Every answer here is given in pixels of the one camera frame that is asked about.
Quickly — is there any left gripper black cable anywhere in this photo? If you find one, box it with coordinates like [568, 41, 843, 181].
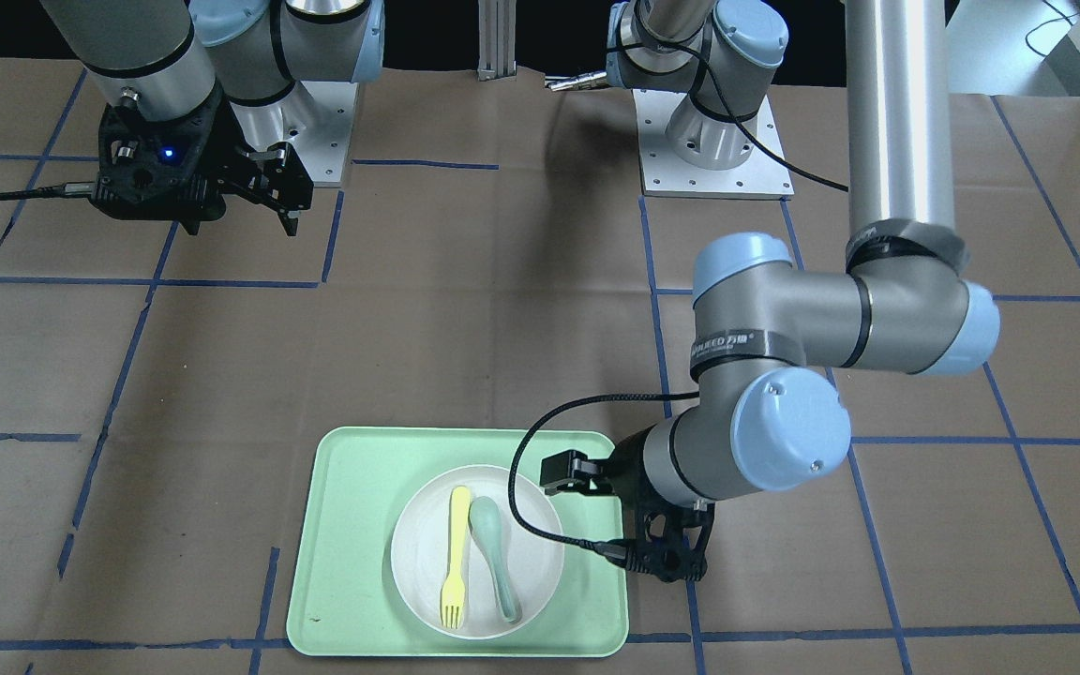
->
[507, 37, 850, 563]

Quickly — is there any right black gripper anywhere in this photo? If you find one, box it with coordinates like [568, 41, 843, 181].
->
[90, 85, 314, 237]

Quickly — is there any light green tray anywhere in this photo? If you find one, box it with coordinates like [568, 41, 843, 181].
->
[287, 427, 629, 658]

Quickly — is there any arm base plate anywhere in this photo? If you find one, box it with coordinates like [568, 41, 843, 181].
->
[232, 82, 360, 188]
[633, 90, 796, 200]

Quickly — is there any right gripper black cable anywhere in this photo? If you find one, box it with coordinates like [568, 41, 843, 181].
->
[0, 187, 96, 205]

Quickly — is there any pale green spoon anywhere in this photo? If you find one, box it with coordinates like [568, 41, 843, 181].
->
[468, 496, 521, 624]

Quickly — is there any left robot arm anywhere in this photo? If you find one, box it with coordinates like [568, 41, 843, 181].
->
[524, 1, 1001, 582]

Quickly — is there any brown paper table cover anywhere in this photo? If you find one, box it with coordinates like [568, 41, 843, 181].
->
[0, 69, 1080, 674]

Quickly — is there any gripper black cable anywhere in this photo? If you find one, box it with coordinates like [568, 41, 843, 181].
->
[0, 187, 96, 205]
[507, 37, 850, 563]

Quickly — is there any yellow plastic fork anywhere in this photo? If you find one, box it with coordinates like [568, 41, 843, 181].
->
[438, 486, 472, 632]

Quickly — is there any aluminium frame post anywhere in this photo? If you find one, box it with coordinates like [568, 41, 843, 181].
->
[476, 0, 518, 82]

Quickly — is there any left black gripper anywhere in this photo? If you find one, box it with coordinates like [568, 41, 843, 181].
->
[540, 427, 715, 582]

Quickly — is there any white round plate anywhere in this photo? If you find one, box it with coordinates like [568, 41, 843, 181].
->
[390, 464, 564, 642]

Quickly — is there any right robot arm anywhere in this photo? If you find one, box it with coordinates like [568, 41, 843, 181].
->
[43, 1, 384, 237]

